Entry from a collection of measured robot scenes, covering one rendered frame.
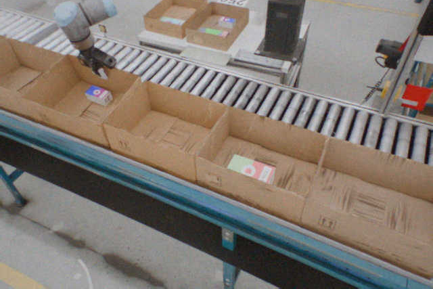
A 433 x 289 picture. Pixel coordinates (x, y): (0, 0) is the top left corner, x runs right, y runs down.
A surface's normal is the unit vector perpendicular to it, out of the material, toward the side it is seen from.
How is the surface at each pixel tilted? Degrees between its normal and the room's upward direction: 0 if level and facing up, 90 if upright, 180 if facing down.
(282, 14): 90
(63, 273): 0
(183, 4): 88
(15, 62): 90
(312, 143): 90
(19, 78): 1
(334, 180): 0
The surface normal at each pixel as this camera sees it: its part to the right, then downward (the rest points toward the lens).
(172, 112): -0.44, 0.63
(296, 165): -0.01, -0.71
